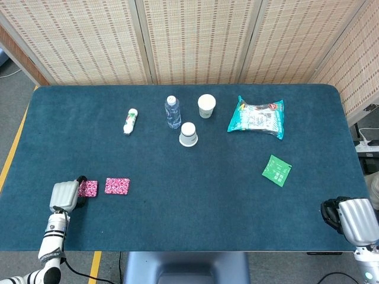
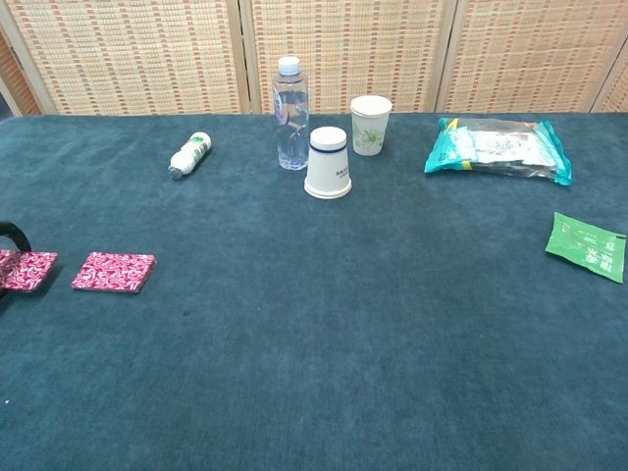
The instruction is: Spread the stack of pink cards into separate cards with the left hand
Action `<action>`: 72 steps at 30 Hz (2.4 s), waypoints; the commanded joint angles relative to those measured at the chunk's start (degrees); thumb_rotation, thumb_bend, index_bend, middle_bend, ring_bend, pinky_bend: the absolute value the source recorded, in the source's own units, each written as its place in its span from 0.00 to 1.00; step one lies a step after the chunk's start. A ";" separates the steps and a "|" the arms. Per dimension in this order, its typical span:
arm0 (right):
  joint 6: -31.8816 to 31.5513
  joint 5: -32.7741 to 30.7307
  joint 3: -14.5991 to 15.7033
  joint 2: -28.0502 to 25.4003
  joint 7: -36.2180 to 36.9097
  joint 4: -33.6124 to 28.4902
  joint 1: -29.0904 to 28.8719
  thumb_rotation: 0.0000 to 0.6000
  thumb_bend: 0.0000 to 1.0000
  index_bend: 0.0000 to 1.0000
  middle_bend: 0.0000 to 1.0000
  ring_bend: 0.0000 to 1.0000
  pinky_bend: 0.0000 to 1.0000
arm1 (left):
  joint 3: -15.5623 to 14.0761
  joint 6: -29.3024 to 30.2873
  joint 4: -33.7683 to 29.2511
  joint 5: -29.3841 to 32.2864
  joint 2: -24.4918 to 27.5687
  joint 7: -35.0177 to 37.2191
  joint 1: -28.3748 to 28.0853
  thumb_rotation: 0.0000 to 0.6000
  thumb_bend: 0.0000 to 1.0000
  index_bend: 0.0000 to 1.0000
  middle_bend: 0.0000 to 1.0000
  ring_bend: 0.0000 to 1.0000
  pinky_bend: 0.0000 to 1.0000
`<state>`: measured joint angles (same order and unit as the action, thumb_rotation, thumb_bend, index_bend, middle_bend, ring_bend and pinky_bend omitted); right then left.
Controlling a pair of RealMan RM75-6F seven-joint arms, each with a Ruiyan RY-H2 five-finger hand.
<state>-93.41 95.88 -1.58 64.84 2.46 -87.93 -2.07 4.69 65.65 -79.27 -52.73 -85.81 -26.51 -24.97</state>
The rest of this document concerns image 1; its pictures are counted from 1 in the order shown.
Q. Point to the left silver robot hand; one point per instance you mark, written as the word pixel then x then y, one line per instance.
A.
pixel 63 195

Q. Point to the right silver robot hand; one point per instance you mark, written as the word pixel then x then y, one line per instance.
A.
pixel 356 219

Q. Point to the pink patterned packet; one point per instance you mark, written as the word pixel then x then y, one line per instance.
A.
pixel 117 186
pixel 90 189

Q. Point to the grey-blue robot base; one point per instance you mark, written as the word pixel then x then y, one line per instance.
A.
pixel 186 266

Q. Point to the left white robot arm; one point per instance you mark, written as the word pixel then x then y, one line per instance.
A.
pixel 53 236

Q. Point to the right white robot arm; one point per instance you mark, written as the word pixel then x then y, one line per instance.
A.
pixel 368 263

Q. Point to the pale plastic bag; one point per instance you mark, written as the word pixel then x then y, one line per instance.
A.
pixel 373 186

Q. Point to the black box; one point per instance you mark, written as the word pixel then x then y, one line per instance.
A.
pixel 371 164

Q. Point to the white power strip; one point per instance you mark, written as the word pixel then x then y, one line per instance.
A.
pixel 367 145

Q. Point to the green square sachet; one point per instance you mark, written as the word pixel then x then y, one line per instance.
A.
pixel 276 170

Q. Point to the small white drink bottle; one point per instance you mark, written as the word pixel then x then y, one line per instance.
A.
pixel 130 121

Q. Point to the dark teal table mat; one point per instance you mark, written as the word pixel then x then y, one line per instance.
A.
pixel 189 192

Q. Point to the clear plastic water bottle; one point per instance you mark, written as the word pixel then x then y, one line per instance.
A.
pixel 173 114

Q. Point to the upturned white paper cup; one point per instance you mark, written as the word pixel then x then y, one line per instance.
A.
pixel 188 134

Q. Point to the teal snack bag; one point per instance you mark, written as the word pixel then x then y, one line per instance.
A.
pixel 256 118

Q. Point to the woven bamboo screen panel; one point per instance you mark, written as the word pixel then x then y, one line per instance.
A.
pixel 80 41
pixel 296 41
pixel 198 41
pixel 361 68

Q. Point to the upright white paper cup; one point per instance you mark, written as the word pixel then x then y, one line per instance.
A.
pixel 206 106

